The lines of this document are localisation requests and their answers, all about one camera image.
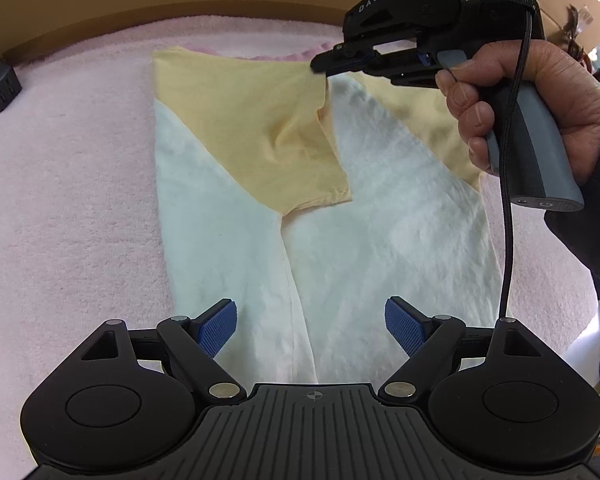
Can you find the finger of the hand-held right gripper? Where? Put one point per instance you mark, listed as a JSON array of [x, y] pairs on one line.
[[330, 60], [405, 76]]

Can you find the pink terry towel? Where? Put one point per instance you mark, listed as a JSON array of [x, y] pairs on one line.
[[70, 210]]

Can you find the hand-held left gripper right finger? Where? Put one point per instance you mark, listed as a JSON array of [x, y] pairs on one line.
[[405, 327]]

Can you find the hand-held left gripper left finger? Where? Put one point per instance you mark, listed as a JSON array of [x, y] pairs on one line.
[[217, 327]]

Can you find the black power adapter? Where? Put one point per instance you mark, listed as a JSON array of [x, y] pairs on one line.
[[0, 87]]

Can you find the pale green yellow-sleeved T-shirt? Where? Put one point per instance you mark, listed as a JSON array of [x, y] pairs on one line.
[[230, 220]]

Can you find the person's right hand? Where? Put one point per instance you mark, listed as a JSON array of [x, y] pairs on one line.
[[570, 95]]

